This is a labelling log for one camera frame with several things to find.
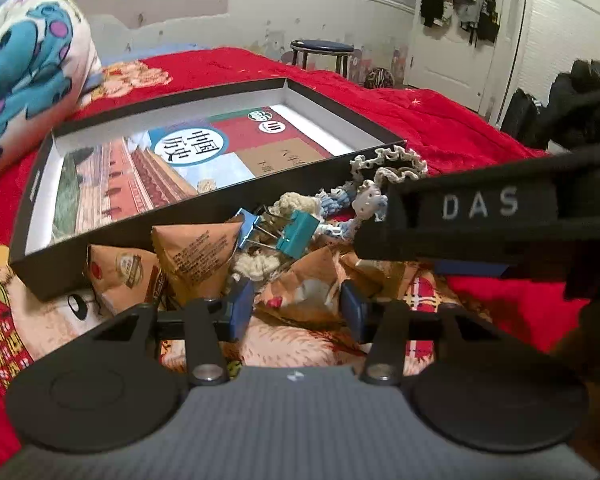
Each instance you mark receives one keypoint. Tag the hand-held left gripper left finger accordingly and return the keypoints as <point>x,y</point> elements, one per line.
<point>242,306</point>

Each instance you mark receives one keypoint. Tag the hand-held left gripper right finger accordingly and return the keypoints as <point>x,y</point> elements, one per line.
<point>352,310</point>

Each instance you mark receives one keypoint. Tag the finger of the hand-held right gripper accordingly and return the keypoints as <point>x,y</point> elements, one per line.
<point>472,269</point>

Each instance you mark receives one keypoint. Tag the orange-brown snack packet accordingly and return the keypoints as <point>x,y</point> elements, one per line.
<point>195,255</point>
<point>380,275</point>
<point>305,290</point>
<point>125,270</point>

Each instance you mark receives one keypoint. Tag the cream ruffled crochet scrunchie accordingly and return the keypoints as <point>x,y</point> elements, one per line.
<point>405,157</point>

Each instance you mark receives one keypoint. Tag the black cardboard box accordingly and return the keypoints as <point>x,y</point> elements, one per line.
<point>105,242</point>

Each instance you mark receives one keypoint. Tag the blue binder clip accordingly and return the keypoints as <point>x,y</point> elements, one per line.
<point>247,225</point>

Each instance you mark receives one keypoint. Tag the teal binder clip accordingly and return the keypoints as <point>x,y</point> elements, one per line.
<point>297,232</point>

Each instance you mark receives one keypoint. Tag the red printed blanket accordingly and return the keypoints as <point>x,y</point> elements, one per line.
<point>430,120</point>

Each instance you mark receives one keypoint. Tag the black bag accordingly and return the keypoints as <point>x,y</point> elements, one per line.
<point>521,112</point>

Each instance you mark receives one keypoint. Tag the white-blue crochet piece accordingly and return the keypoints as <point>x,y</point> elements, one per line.
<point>367,201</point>

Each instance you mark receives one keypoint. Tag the blue-white crochet scrunchie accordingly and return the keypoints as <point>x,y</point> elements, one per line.
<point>337,195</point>

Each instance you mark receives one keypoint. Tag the dark cloth pile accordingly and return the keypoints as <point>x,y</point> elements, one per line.
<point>580,105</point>

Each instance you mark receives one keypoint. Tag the zebra patterned ball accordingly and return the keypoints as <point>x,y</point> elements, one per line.
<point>379,78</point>

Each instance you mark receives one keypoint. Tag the black patterned hanging garment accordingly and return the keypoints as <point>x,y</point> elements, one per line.
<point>489,10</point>

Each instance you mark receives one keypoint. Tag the white louvered closet door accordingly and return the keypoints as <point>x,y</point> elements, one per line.
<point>565,20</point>

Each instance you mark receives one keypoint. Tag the round dark stool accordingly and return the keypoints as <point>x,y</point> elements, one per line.
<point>322,46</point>

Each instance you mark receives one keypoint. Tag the blue bed sheet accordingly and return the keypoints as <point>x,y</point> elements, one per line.
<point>155,52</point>

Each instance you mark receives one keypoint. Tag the blue monster print blanket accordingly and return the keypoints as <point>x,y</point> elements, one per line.
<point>30,60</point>

